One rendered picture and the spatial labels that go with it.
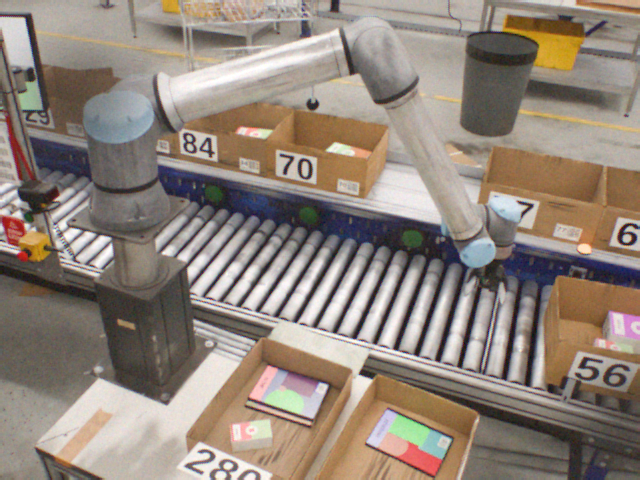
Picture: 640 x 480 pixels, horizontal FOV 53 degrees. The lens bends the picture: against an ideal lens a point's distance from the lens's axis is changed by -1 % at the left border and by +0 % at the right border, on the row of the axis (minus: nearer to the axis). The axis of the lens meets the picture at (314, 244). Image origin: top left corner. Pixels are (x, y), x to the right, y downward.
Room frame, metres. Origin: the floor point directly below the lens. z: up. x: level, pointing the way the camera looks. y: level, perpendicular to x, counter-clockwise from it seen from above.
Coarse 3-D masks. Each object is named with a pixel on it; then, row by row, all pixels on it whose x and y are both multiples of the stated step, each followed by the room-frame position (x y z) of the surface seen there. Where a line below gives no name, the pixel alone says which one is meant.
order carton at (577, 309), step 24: (576, 288) 1.53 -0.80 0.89; (600, 288) 1.51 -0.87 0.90; (624, 288) 1.50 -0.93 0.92; (552, 312) 1.44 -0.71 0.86; (576, 312) 1.52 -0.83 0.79; (600, 312) 1.50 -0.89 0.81; (624, 312) 1.49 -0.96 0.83; (552, 336) 1.35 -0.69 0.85; (576, 336) 1.45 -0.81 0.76; (600, 336) 1.46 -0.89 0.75; (552, 360) 1.27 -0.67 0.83; (624, 360) 1.22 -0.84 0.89
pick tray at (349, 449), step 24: (384, 384) 1.17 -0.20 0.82; (408, 384) 1.15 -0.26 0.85; (360, 408) 1.09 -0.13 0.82; (384, 408) 1.15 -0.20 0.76; (408, 408) 1.14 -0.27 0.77; (432, 408) 1.11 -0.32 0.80; (456, 408) 1.09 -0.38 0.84; (360, 432) 1.06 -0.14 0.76; (456, 432) 1.07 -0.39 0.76; (336, 456) 0.96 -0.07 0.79; (360, 456) 0.99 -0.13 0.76; (384, 456) 0.99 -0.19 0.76; (456, 456) 1.00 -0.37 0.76
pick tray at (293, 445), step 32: (256, 352) 1.28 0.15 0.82; (288, 352) 1.28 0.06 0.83; (224, 384) 1.13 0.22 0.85; (224, 416) 1.10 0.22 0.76; (256, 416) 1.10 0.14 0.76; (320, 416) 1.11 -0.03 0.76; (192, 448) 0.96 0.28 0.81; (224, 448) 1.00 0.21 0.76; (288, 448) 1.01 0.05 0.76; (320, 448) 1.01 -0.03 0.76
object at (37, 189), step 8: (24, 184) 1.70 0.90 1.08; (32, 184) 1.69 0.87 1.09; (40, 184) 1.70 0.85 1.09; (48, 184) 1.70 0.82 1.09; (16, 192) 1.68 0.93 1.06; (24, 192) 1.67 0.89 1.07; (32, 192) 1.66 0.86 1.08; (40, 192) 1.66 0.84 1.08; (48, 192) 1.66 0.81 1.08; (56, 192) 1.69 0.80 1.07; (24, 200) 1.67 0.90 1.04; (32, 200) 1.66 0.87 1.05; (40, 200) 1.65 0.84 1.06; (48, 200) 1.65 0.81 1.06; (32, 208) 1.68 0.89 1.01; (40, 208) 1.68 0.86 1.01
